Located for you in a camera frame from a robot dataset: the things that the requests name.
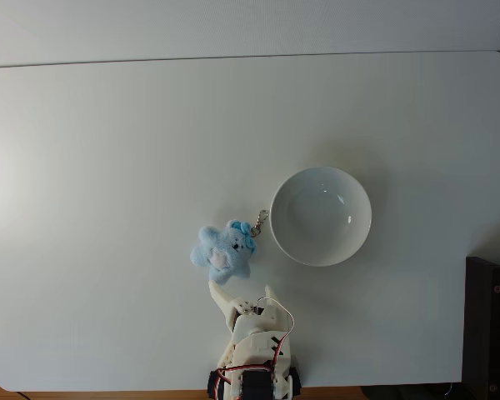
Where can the white ceramic bowl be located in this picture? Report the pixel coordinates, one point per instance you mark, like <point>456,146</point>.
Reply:
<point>321,216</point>

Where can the black cabinet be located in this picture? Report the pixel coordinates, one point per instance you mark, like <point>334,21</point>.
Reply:
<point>489,325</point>

